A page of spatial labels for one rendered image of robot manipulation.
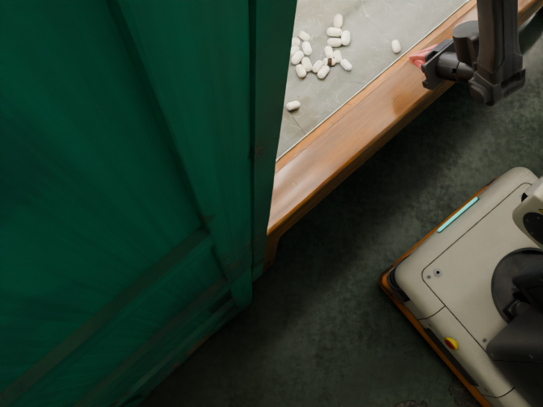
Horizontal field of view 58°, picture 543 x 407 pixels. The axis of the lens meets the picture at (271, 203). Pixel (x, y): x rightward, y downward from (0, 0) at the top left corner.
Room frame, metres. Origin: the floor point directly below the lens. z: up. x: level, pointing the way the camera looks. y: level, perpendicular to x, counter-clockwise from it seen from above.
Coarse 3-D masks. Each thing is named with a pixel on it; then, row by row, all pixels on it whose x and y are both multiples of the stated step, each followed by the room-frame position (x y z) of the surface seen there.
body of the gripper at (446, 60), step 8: (448, 48) 0.65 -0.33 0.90; (440, 56) 0.63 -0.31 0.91; (448, 56) 0.62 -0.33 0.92; (456, 56) 0.62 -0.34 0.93; (424, 64) 0.61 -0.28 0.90; (432, 64) 0.61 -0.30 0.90; (440, 64) 0.61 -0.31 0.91; (448, 64) 0.60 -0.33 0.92; (456, 64) 0.60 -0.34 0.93; (424, 72) 0.59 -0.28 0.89; (432, 72) 0.60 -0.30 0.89; (440, 72) 0.60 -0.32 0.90; (448, 72) 0.59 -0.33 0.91; (456, 72) 0.59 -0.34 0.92; (432, 80) 0.59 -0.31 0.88; (440, 80) 0.60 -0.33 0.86; (448, 80) 0.59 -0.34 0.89; (456, 80) 0.58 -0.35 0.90; (432, 88) 0.58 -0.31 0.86
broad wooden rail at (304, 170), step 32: (448, 32) 0.80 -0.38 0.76; (384, 96) 0.60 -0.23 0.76; (416, 96) 0.61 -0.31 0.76; (320, 128) 0.50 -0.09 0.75; (352, 128) 0.51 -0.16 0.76; (384, 128) 0.52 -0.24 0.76; (288, 160) 0.41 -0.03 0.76; (320, 160) 0.42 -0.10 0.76; (352, 160) 0.43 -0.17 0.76; (288, 192) 0.33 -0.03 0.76; (320, 192) 0.36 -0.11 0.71; (288, 224) 0.29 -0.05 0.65
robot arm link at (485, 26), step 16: (480, 0) 0.58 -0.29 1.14; (496, 0) 0.56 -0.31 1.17; (512, 0) 0.57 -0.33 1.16; (480, 16) 0.57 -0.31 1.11; (496, 16) 0.55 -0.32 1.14; (512, 16) 0.56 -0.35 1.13; (480, 32) 0.57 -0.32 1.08; (496, 32) 0.54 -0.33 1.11; (512, 32) 0.55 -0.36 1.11; (480, 48) 0.56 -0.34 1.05; (496, 48) 0.53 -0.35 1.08; (512, 48) 0.54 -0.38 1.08; (480, 64) 0.54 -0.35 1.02; (496, 64) 0.52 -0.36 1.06; (512, 64) 0.53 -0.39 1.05; (480, 80) 0.53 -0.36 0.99; (496, 80) 0.51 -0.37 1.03; (512, 80) 0.53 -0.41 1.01; (496, 96) 0.50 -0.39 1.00
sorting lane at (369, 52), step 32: (320, 0) 0.86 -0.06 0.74; (352, 0) 0.88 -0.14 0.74; (384, 0) 0.89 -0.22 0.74; (416, 0) 0.90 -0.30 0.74; (448, 0) 0.91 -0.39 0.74; (320, 32) 0.77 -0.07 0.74; (352, 32) 0.78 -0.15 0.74; (384, 32) 0.79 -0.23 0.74; (416, 32) 0.80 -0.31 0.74; (352, 64) 0.69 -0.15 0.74; (384, 64) 0.70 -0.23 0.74; (288, 96) 0.58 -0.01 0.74; (320, 96) 0.59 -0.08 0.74; (352, 96) 0.60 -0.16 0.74; (288, 128) 0.50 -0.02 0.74
